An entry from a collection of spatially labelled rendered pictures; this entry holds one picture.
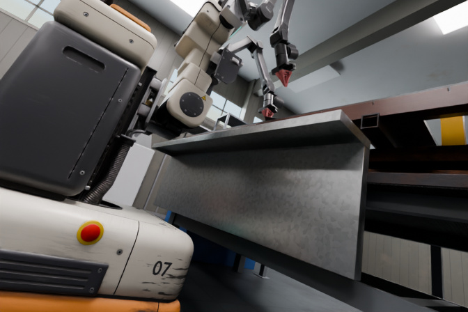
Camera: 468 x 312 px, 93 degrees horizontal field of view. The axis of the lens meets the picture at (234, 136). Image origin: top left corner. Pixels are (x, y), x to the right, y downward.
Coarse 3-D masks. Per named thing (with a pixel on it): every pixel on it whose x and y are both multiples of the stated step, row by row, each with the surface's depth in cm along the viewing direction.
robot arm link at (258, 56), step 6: (258, 42) 157; (258, 48) 156; (252, 54) 162; (258, 54) 156; (258, 60) 154; (264, 60) 156; (258, 66) 153; (264, 66) 152; (264, 72) 149; (264, 78) 147; (264, 84) 146; (270, 84) 144; (264, 90) 146
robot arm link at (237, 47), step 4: (248, 36) 158; (240, 40) 154; (244, 40) 156; (248, 40) 157; (252, 40) 158; (256, 40) 160; (236, 44) 150; (240, 44) 152; (244, 44) 154; (248, 44) 156; (252, 44) 163; (256, 44) 158; (220, 48) 136; (232, 48) 146; (236, 48) 148; (240, 48) 151; (244, 48) 157; (248, 48) 163; (252, 48) 161; (236, 52) 150; (252, 52) 162
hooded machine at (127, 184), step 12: (144, 144) 343; (132, 156) 328; (144, 156) 337; (132, 168) 326; (144, 168) 334; (120, 180) 315; (132, 180) 323; (108, 192) 305; (120, 192) 313; (132, 192) 321
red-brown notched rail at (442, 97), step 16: (400, 96) 67; (416, 96) 64; (432, 96) 61; (448, 96) 58; (464, 96) 56; (320, 112) 87; (352, 112) 77; (368, 112) 73; (384, 112) 69; (400, 112) 65; (416, 112) 63; (432, 112) 61; (448, 112) 60
